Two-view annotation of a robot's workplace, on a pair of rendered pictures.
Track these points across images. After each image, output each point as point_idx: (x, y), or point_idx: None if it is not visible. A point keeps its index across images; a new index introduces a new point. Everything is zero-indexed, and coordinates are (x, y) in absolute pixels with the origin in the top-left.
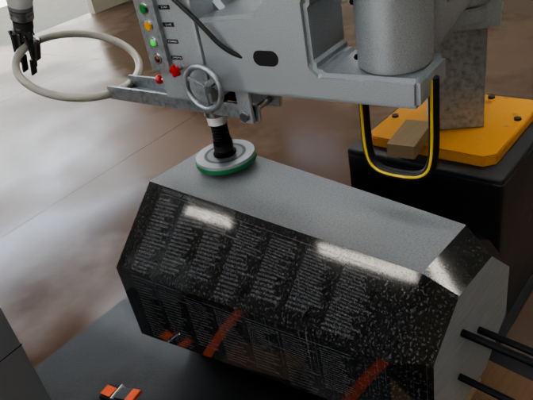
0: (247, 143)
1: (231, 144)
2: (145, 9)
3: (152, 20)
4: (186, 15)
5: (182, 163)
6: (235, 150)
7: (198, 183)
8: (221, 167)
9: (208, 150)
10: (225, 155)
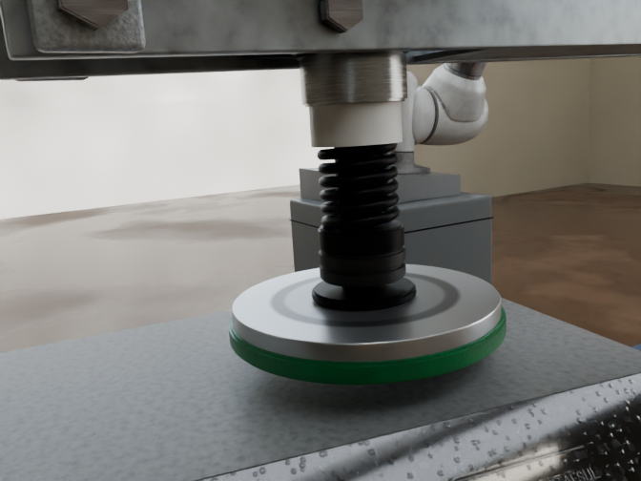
0: (393, 334)
1: (329, 258)
2: None
3: None
4: None
5: (504, 303)
6: (336, 299)
7: None
8: (258, 284)
9: (432, 278)
10: (323, 284)
